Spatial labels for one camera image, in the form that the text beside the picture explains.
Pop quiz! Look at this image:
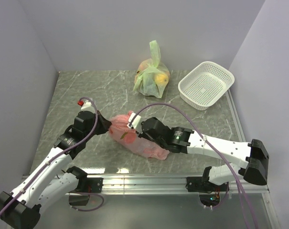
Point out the pink plastic bag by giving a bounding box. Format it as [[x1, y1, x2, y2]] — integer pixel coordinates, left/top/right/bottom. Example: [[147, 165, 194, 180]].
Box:
[[108, 111, 170, 160]]

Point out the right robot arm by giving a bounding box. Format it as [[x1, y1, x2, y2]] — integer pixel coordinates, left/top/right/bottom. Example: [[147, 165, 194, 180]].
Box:
[[129, 116, 269, 190]]

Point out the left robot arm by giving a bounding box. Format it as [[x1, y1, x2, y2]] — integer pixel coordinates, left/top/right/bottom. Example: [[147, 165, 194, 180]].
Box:
[[0, 111, 111, 229]]

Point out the fruit in pink bag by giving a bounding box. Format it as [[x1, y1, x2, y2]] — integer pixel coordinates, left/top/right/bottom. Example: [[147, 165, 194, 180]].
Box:
[[120, 132, 137, 144]]

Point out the yellow fruit in green bag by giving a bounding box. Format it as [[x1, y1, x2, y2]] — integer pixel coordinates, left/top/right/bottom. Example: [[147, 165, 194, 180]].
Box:
[[154, 73, 169, 87]]

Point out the green plastic bag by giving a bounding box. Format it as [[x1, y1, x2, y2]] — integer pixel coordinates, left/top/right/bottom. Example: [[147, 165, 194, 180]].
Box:
[[133, 40, 170, 98]]

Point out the orange fruit in green bag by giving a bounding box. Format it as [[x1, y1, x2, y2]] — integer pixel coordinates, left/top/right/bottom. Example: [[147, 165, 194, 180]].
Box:
[[136, 58, 153, 74]]

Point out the white perforated plastic basket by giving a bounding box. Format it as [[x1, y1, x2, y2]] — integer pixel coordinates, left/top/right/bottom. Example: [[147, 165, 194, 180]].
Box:
[[178, 61, 235, 111]]

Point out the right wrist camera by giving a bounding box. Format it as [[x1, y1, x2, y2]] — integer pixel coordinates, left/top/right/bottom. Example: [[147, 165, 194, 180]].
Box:
[[127, 112, 142, 131]]

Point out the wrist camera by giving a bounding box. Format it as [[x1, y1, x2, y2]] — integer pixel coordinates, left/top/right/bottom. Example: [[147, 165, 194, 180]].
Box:
[[127, 112, 142, 131], [77, 99, 95, 113]]

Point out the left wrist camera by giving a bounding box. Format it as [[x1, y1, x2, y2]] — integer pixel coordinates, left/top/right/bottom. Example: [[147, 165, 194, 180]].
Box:
[[77, 99, 95, 113]]

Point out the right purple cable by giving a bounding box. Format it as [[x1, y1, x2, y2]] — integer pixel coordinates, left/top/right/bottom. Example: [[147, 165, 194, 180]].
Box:
[[128, 102, 258, 229]]

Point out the purple cable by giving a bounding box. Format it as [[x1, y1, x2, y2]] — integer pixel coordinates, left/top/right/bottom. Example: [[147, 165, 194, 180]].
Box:
[[0, 96, 104, 222], [128, 102, 258, 229]]

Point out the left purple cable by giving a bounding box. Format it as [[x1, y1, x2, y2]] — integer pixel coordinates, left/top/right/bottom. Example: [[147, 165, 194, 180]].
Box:
[[0, 96, 104, 222]]

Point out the aluminium front rail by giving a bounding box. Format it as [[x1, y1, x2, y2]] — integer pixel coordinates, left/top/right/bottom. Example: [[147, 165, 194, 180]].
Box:
[[20, 173, 270, 196]]

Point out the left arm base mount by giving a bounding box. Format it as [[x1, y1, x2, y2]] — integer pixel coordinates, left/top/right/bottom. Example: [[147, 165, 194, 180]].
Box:
[[68, 177, 103, 208]]

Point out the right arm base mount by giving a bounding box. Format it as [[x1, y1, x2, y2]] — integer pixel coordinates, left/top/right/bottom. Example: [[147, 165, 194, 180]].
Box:
[[185, 177, 229, 210]]

